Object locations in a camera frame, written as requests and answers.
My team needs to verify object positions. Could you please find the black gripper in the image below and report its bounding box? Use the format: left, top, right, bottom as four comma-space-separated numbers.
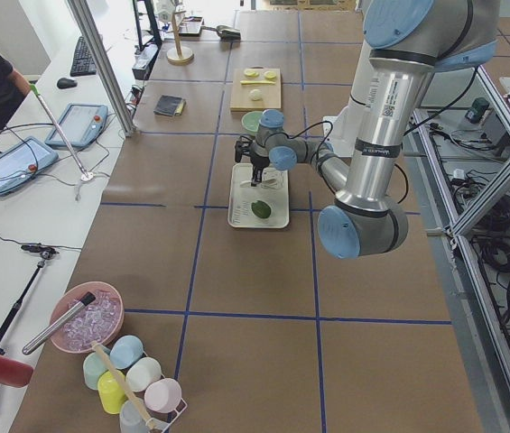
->
234, 135, 269, 187

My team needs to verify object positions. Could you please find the white ceramic spoon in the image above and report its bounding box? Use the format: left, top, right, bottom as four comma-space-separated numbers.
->
239, 179, 283, 189

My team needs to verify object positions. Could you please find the white steamed bun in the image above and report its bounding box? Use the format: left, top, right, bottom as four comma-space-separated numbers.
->
249, 88, 263, 101

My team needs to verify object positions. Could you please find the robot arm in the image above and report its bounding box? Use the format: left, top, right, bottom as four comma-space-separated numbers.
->
235, 1, 500, 259

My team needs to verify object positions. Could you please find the light green bowl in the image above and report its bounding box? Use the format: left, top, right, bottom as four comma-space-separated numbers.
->
241, 111, 263, 135

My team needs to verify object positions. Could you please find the pink bowl with ice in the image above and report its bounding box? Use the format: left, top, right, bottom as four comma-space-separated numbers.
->
50, 281, 125, 354

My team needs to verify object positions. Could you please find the white bear tray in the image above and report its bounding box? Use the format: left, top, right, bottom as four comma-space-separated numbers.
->
227, 163, 290, 229

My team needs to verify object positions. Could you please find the green avocado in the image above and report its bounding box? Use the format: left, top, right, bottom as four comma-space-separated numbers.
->
250, 200, 272, 219

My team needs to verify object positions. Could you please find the bamboo cutting board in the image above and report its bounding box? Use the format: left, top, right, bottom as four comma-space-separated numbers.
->
229, 67, 283, 112

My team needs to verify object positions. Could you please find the yellow plastic knife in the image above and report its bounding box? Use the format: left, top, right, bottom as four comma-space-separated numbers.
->
239, 80, 277, 86

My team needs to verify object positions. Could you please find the lemon slice top stacked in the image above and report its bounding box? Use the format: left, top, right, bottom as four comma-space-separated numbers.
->
264, 70, 276, 80

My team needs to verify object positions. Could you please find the lemon slice upper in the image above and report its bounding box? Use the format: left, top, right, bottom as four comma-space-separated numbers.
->
243, 69, 259, 78

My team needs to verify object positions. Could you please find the yellow sponge cloth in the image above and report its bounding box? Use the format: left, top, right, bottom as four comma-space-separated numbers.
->
174, 99, 186, 116

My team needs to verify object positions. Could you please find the grey folded cloth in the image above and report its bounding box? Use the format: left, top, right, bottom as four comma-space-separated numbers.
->
153, 95, 184, 116

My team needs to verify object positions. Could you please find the wooden stand base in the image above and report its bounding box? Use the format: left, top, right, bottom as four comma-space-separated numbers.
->
166, 11, 194, 66

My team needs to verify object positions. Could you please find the metal scoop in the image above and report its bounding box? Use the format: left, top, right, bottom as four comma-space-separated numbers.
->
201, 24, 241, 41

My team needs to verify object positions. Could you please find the thin metal rod stand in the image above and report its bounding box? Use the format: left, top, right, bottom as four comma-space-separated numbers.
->
30, 84, 94, 182

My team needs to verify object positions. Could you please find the far teach pendant tablet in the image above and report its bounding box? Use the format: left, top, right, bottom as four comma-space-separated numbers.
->
58, 103, 108, 149

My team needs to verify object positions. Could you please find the teach pendant tablet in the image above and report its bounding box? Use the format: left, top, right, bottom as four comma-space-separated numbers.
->
0, 136, 59, 195
58, 103, 108, 149

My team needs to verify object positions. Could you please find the black keyboard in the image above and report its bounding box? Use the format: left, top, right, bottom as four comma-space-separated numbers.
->
70, 36, 97, 77

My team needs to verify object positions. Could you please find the metal tube tool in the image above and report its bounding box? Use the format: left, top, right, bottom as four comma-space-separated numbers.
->
22, 291, 96, 355

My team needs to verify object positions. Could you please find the black computer mouse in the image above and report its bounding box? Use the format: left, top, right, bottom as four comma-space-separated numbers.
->
57, 78, 78, 89

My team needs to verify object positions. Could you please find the light blue cup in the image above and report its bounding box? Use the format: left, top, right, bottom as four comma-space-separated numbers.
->
109, 335, 144, 370

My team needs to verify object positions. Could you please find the black tripod stick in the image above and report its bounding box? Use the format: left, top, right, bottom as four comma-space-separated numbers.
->
0, 244, 58, 355

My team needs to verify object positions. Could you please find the white cup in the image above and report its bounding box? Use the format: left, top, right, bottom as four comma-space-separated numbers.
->
125, 356, 162, 392

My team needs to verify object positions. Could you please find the wooden stick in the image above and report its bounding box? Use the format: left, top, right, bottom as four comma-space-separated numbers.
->
91, 342, 159, 431

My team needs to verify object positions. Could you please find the pink cup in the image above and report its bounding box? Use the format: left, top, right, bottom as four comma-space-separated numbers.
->
144, 378, 182, 413

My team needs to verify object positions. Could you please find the near teach pendant tablet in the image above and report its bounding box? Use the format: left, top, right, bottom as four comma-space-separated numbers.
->
0, 136, 59, 195

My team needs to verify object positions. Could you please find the green cup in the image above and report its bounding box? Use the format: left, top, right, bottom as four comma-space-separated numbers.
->
82, 352, 107, 391

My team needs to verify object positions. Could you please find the yellow cup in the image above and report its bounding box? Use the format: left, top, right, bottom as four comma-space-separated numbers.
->
97, 371, 127, 415

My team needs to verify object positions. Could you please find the clear grey cup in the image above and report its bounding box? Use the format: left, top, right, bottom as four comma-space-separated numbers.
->
119, 401, 150, 433

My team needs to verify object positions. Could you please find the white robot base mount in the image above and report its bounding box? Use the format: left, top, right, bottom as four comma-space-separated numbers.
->
322, 116, 354, 157

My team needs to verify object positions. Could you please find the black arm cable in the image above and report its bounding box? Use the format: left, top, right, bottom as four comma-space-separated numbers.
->
281, 117, 409, 207

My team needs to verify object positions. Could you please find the aluminium frame post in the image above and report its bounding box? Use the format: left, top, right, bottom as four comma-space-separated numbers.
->
68, 0, 135, 137

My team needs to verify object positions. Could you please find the white wire cup rack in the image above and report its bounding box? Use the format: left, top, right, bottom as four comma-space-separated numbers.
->
100, 346, 189, 433

